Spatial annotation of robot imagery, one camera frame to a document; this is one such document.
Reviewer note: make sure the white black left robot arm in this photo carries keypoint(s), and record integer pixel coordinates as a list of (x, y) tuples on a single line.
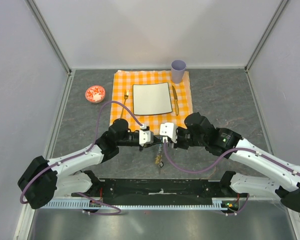
[(46, 179)]

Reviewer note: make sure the grey slotted cable duct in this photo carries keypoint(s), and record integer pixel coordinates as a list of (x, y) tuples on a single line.
[(86, 204)]

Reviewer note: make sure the gold fork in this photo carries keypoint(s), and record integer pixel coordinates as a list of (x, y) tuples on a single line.
[(125, 97)]

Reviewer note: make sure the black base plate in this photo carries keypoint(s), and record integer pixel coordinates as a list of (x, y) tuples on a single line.
[(159, 192)]

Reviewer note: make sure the lilac plastic cup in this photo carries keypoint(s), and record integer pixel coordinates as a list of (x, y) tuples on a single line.
[(178, 68)]

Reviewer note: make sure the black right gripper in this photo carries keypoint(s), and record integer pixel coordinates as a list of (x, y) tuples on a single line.
[(178, 144)]

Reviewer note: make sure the gold knife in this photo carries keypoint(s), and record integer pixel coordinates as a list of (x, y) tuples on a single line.
[(175, 101)]

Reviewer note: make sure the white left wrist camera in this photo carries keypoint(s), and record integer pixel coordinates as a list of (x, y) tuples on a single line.
[(145, 135)]

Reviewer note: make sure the orange white checkered cloth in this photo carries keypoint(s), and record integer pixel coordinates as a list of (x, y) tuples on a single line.
[(126, 79)]

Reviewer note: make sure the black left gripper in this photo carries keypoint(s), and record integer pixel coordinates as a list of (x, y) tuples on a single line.
[(155, 141)]

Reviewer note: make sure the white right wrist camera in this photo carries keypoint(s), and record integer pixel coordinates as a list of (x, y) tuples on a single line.
[(168, 132)]

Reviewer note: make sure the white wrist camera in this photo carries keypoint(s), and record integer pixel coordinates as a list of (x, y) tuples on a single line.
[(168, 132), (145, 135)]

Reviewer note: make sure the red white patterned bowl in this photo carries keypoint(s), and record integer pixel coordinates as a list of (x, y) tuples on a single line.
[(95, 94)]

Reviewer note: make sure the white square plate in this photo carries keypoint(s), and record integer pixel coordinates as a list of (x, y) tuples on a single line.
[(151, 99)]

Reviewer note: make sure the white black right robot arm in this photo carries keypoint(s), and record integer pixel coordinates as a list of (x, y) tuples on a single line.
[(281, 179)]

